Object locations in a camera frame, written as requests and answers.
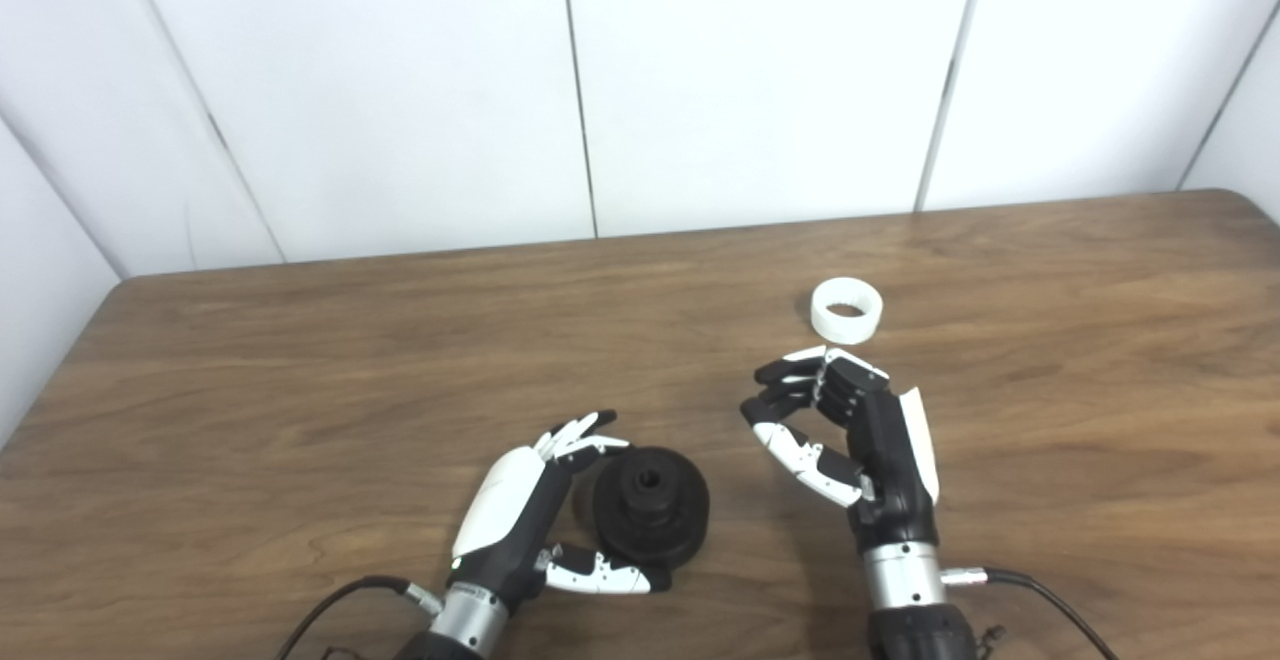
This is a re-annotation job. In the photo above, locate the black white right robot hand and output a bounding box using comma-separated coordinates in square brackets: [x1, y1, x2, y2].
[741, 345, 941, 553]

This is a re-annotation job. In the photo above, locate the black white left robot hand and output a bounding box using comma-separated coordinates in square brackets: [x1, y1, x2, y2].
[450, 410, 673, 613]

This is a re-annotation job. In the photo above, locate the round black stepped part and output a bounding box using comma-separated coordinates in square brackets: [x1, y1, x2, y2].
[592, 446, 711, 571]

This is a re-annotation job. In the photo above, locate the white plastic ring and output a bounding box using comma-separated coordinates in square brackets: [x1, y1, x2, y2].
[809, 278, 886, 346]

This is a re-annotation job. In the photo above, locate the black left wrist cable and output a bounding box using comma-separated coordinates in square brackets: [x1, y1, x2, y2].
[275, 576, 444, 660]

